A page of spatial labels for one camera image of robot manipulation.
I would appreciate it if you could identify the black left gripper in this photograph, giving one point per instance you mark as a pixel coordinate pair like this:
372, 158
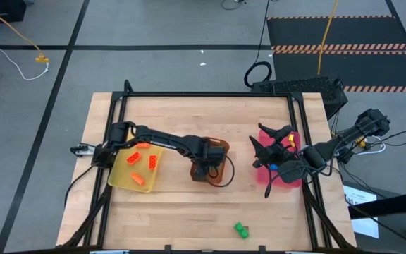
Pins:
203, 171

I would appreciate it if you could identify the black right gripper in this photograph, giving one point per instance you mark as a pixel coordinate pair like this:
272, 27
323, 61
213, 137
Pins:
280, 153

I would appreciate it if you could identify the blue toy brick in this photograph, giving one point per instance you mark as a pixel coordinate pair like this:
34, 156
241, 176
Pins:
274, 167

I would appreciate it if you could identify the orange toy brick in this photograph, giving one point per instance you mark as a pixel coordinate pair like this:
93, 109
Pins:
143, 145
134, 158
152, 162
137, 178

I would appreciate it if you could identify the green toy brick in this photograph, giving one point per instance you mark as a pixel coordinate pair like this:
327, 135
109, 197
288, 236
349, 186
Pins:
241, 230

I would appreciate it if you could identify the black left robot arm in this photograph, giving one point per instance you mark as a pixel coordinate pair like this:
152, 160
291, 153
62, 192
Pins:
167, 141

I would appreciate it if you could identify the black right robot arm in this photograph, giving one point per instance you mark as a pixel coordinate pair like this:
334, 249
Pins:
330, 148

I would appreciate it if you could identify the yellow toy brick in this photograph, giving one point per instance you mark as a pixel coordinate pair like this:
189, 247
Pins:
291, 140

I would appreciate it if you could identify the orange plastic bin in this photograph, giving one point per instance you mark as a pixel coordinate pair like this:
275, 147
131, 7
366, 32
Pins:
222, 141

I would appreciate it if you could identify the pink translucent bin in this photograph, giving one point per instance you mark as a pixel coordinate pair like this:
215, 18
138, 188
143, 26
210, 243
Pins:
261, 178

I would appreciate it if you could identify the yellow translucent bin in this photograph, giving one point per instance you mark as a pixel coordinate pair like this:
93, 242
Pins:
122, 176

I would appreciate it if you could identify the black table clamp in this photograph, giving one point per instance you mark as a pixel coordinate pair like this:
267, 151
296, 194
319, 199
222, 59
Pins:
263, 249
168, 249

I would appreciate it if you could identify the silver aluminium bar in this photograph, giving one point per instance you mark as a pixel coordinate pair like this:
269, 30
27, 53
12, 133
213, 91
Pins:
305, 252
109, 252

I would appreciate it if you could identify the white paper sheet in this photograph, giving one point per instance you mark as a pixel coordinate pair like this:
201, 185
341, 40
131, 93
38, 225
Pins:
361, 225

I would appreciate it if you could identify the black hazard-striped floor mat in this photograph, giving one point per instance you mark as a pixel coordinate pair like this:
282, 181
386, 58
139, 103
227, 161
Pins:
365, 33

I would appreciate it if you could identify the black equipment stand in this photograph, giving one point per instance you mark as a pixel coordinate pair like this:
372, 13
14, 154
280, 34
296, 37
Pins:
400, 201

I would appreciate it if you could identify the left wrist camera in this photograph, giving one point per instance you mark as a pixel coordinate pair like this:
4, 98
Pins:
216, 154

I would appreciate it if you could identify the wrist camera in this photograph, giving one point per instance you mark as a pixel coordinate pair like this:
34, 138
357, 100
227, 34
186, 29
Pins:
291, 173
216, 154

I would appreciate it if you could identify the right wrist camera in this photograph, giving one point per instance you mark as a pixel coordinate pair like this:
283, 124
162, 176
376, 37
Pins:
291, 173

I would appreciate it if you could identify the black table frame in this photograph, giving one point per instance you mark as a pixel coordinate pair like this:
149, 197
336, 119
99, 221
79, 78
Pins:
206, 95

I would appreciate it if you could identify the silver metal bracket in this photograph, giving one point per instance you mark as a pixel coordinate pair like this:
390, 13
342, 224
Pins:
85, 150

